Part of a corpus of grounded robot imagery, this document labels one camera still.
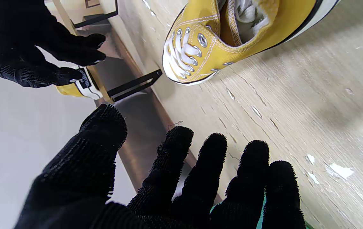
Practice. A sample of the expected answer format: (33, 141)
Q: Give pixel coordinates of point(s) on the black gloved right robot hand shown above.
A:
(19, 41)

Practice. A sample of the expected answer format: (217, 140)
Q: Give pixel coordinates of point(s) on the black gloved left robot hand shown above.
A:
(79, 184)

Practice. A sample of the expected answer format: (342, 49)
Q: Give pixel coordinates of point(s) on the yellow canvas sneaker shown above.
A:
(87, 87)
(232, 47)

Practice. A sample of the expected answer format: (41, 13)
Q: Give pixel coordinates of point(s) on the small wooden stand black legs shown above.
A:
(130, 86)

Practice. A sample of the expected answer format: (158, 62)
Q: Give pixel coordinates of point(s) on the green plastic basket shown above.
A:
(261, 219)

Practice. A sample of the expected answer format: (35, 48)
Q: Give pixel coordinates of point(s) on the white paper scrap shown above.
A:
(310, 158)
(340, 170)

